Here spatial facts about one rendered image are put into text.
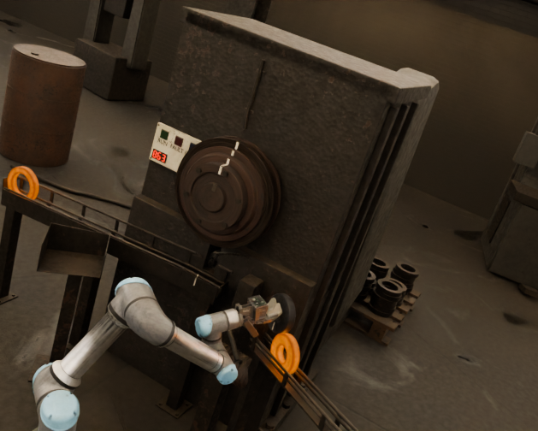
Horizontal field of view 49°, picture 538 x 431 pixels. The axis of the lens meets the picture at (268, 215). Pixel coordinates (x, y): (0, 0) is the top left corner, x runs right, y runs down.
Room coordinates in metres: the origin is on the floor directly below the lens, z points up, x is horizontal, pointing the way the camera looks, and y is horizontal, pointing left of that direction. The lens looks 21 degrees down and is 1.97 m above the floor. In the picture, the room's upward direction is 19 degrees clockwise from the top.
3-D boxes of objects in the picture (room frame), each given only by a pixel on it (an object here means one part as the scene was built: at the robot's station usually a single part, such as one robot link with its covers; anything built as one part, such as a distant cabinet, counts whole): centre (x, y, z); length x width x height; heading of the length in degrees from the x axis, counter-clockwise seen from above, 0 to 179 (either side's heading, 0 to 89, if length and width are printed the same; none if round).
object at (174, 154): (2.58, 0.49, 1.15); 0.26 x 0.02 x 0.18; 71
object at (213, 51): (2.77, 0.06, 0.88); 1.08 x 0.73 x 1.76; 71
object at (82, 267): (2.29, 0.75, 0.36); 0.26 x 0.20 x 0.72; 106
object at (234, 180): (2.27, 0.23, 1.11); 0.28 x 0.06 x 0.28; 71
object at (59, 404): (1.50, 0.43, 0.52); 0.13 x 0.12 x 0.14; 34
